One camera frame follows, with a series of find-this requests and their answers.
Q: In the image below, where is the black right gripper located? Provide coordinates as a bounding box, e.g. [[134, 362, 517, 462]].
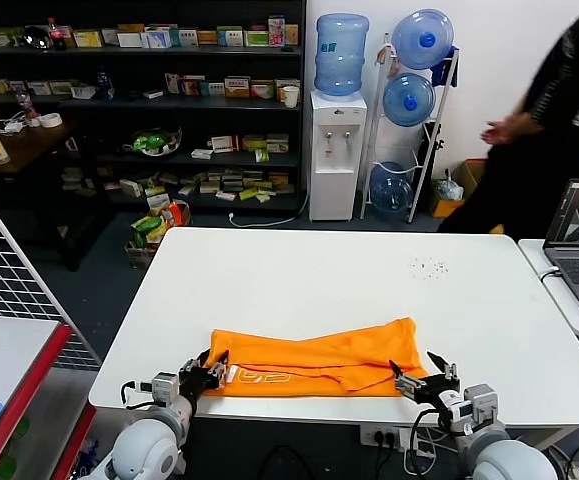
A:
[[387, 351, 463, 417]]

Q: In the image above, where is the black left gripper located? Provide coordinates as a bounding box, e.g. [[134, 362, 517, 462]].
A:
[[179, 348, 232, 397]]

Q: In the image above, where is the orange t-shirt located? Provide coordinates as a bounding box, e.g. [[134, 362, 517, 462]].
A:
[[202, 315, 430, 400]]

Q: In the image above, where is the person in black clothes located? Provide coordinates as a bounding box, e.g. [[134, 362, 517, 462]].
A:
[[437, 0, 579, 242]]

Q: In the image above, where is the person's bare hand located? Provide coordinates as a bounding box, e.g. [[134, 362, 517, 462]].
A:
[[481, 112, 535, 146]]

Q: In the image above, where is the white power strip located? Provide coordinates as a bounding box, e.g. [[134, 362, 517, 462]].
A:
[[358, 423, 403, 449]]

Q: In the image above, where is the large white table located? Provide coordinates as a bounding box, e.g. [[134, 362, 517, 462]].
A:
[[87, 225, 579, 430]]

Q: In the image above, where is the basket of snack packets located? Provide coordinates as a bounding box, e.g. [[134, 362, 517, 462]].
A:
[[124, 199, 193, 270]]

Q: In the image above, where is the small white side table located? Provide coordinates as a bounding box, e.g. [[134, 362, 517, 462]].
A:
[[517, 238, 579, 337]]

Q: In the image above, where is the small yellow box with bag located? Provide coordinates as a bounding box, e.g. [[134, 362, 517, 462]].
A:
[[428, 169, 466, 220]]

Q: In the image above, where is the white cabinet with red edge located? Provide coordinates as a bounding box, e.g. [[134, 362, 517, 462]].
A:
[[0, 313, 98, 480]]

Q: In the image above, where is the white jug rack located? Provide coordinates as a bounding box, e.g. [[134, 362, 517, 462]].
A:
[[358, 32, 461, 225]]

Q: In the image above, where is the white water dispenser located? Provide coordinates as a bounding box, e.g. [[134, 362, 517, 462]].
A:
[[308, 89, 369, 223]]

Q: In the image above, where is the red and white medicine box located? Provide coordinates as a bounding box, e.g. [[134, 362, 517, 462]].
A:
[[210, 134, 240, 153]]

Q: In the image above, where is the black instrument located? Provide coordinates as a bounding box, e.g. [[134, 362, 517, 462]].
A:
[[417, 121, 444, 194]]

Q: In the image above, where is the bowl of green packets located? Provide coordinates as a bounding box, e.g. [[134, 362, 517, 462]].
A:
[[122, 127, 184, 158]]

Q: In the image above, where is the black shelving unit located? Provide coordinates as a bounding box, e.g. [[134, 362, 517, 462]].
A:
[[0, 0, 308, 217]]

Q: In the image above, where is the orange and white medicine box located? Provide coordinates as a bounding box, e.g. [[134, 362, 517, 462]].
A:
[[223, 75, 252, 98]]

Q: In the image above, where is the brown wooden table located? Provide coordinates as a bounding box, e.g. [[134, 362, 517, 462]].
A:
[[0, 118, 115, 271]]

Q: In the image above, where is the blue bottle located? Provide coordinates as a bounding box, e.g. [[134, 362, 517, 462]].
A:
[[94, 64, 115, 101]]

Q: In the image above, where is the blue water jug with label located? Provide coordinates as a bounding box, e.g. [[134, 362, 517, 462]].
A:
[[314, 13, 371, 99]]

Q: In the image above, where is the pink and white carton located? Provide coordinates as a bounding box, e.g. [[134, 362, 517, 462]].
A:
[[267, 14, 287, 49]]

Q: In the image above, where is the yellow medicine box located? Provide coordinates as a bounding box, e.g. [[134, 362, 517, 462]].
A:
[[72, 28, 104, 49]]

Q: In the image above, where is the cola bottle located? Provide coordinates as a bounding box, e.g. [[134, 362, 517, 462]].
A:
[[46, 17, 69, 52]]

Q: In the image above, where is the shiny black helmet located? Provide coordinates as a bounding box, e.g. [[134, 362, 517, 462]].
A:
[[22, 24, 53, 50]]

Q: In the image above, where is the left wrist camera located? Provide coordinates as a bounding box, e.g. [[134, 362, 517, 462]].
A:
[[151, 370, 180, 402]]

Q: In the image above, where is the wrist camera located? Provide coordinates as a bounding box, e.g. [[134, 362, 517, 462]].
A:
[[151, 370, 180, 402], [461, 383, 500, 427]]

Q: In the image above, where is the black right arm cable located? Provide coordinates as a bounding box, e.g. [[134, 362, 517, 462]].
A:
[[406, 407, 443, 465]]

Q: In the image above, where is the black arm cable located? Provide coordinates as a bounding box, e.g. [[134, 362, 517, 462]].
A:
[[406, 407, 443, 465], [120, 380, 155, 409]]

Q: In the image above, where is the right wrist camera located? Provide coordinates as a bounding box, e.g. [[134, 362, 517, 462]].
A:
[[461, 383, 500, 427]]

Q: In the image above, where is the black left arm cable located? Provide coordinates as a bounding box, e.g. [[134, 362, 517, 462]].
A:
[[120, 380, 155, 409]]

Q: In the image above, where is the black floor cable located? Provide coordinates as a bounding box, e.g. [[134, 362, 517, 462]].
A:
[[258, 444, 315, 480]]

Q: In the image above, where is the white floor cable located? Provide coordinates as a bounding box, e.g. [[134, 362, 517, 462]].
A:
[[227, 192, 311, 229]]

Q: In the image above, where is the white wire grid panel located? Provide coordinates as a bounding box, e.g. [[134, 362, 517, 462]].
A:
[[0, 172, 103, 374]]

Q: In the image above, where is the white charger with cable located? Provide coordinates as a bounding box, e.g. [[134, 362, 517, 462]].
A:
[[0, 110, 28, 135]]

